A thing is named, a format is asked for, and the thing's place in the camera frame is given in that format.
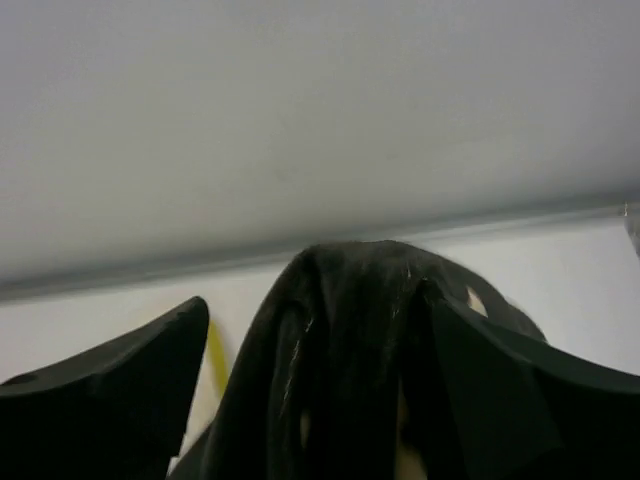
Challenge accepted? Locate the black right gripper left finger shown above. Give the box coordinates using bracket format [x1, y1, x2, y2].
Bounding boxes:
[1, 297, 209, 480]

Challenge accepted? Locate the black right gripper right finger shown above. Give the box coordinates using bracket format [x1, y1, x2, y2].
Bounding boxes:
[429, 299, 639, 479]

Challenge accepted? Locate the cream pillow with yellow edge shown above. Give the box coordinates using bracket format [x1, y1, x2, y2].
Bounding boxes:
[178, 318, 232, 458]

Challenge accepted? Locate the black pillowcase with beige flowers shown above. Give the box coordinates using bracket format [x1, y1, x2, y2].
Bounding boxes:
[173, 240, 544, 479]

